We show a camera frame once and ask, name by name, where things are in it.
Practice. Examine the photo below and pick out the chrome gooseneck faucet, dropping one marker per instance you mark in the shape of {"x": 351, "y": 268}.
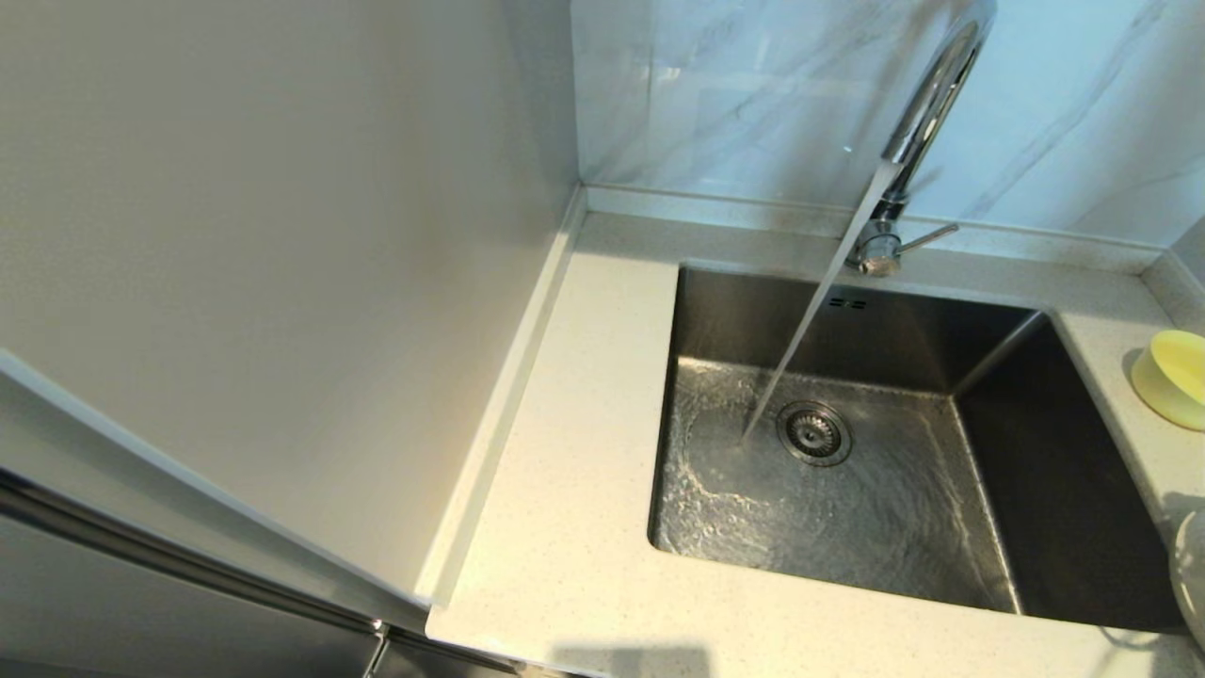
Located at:
{"x": 937, "y": 94}

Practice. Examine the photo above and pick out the yellow plastic bowl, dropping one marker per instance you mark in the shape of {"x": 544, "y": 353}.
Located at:
{"x": 1177, "y": 381}

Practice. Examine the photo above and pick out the white round plate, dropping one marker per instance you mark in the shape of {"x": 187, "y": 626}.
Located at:
{"x": 1194, "y": 584}

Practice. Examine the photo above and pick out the stainless steel sink basin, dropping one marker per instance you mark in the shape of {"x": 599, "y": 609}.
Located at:
{"x": 894, "y": 527}

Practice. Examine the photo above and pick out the round metal drain strainer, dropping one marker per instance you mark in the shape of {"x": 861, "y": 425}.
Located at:
{"x": 815, "y": 434}

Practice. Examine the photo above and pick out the white refrigerator side panel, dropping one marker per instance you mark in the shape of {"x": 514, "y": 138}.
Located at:
{"x": 282, "y": 235}

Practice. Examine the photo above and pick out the grey steel refrigerator door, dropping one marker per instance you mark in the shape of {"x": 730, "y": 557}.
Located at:
{"x": 141, "y": 612}

